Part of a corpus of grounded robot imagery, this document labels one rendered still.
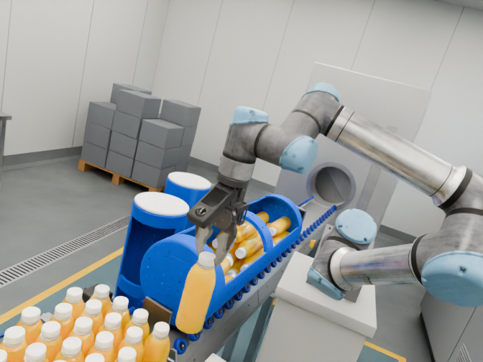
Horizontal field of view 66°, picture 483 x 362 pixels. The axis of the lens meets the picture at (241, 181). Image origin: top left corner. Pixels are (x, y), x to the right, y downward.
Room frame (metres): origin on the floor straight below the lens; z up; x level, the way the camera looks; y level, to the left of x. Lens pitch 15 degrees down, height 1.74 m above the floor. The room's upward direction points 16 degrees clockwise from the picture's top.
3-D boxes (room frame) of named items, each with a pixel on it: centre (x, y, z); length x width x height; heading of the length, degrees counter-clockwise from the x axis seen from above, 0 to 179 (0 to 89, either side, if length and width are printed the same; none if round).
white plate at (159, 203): (1.76, 0.36, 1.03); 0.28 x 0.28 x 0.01
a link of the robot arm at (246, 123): (0.79, 0.02, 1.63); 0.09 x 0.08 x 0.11; 63
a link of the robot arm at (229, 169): (0.79, 0.02, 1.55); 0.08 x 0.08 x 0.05
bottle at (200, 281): (0.77, 0.03, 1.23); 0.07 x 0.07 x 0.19
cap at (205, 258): (0.77, 0.03, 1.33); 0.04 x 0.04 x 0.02
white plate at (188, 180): (2.26, 0.32, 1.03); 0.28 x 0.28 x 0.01
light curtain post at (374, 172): (2.19, -0.75, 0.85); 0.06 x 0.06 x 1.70; 67
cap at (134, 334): (0.76, 0.15, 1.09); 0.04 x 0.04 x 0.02
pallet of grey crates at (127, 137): (4.87, 1.47, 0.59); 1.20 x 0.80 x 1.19; 75
